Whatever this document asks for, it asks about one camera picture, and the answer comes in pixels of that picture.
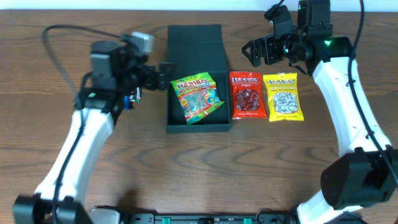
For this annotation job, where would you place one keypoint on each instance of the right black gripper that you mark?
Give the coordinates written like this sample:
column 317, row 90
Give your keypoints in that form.
column 269, row 50

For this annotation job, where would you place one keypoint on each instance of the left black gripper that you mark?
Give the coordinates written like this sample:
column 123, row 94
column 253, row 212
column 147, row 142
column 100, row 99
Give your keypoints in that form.
column 152, row 78

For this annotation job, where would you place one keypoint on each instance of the Haribo worms gummy bag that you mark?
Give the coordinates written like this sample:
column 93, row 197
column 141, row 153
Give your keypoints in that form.
column 197, row 95

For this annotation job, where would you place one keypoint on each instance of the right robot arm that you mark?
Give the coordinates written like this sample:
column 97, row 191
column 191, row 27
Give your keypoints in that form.
column 366, row 171

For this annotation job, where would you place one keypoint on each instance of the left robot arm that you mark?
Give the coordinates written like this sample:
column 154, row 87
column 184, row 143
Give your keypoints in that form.
column 118, row 69

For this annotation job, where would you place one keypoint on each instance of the blue Oreo cookie pack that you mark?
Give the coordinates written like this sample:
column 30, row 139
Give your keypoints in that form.
column 127, row 105

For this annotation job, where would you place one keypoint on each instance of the dark green open box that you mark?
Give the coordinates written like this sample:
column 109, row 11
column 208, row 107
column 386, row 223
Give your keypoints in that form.
column 197, row 49

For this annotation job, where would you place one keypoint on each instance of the green wrapped snack bar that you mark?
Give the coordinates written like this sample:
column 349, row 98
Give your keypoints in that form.
column 136, row 95

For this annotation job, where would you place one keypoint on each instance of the yellow Hacks candy bag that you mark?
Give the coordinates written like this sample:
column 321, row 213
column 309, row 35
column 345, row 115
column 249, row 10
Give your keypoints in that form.
column 283, row 97

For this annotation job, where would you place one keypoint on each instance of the red Hacks candy bag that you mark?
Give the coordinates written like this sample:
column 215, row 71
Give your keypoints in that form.
column 247, row 95

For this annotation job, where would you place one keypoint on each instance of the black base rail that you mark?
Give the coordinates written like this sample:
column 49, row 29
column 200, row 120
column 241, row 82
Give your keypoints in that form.
column 205, row 219

